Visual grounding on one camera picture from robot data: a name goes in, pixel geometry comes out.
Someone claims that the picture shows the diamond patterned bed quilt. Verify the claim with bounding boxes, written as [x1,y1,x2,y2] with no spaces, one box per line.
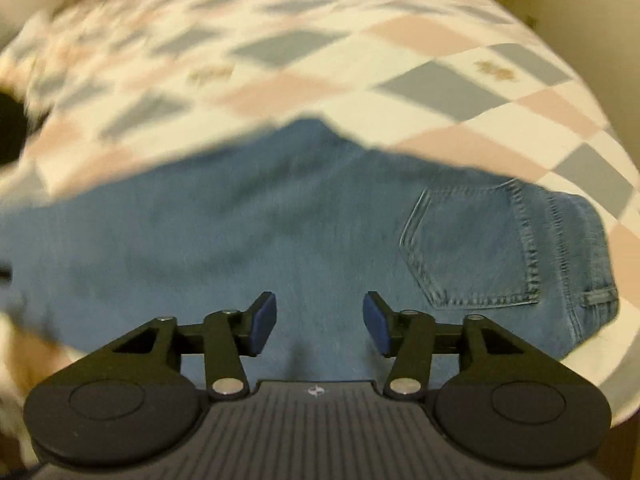
[1,0,639,422]

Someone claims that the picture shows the blue denim jeans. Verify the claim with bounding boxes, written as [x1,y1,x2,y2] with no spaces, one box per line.
[1,119,618,380]

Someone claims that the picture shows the black storage bag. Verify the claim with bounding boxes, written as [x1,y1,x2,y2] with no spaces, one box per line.
[0,91,29,166]

